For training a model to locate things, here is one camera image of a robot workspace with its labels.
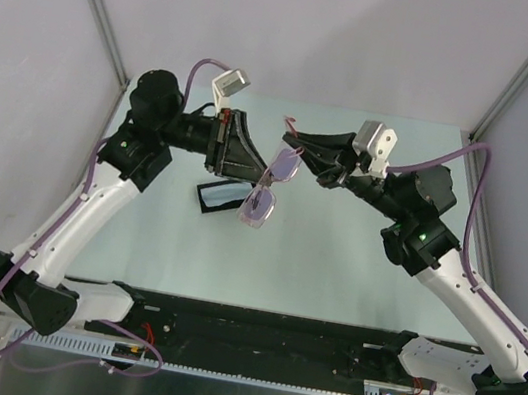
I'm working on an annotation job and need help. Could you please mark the pink purple sunglasses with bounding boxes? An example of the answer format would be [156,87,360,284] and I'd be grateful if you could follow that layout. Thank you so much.
[237,140,303,229]

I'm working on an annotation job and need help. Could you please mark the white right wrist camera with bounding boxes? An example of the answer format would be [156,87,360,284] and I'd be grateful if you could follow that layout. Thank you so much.
[352,120,398,179]

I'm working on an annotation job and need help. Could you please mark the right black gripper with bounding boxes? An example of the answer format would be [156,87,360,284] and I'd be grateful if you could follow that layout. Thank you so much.
[275,120,422,224]

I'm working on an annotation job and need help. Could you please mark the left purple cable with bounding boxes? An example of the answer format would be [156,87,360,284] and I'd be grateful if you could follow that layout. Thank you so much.
[0,28,216,395]

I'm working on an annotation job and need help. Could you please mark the white slotted cable duct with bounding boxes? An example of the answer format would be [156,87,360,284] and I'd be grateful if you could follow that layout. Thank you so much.
[6,319,387,395]

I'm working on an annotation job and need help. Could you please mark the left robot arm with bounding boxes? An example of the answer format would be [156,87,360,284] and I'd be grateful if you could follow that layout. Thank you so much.
[0,69,266,337]

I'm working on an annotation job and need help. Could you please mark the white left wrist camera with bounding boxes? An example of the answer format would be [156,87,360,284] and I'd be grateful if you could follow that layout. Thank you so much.
[211,68,251,114]

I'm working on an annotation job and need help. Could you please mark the light blue cleaning cloth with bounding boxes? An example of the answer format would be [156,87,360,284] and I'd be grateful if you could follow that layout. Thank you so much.
[201,184,249,210]

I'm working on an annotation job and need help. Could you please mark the black glasses case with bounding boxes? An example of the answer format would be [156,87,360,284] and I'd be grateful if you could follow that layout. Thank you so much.
[195,179,254,214]

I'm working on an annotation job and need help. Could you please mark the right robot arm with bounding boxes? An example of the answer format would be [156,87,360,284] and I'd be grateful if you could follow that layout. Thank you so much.
[283,133,528,395]

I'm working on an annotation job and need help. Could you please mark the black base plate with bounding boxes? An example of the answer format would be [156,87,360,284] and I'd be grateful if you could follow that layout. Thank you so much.
[17,269,508,395]

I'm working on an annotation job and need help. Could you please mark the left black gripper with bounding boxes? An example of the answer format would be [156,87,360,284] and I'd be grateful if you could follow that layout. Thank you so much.
[152,99,283,188]

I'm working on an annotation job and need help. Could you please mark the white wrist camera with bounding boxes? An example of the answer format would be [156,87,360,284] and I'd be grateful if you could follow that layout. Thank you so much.
[352,120,398,179]
[211,68,251,114]

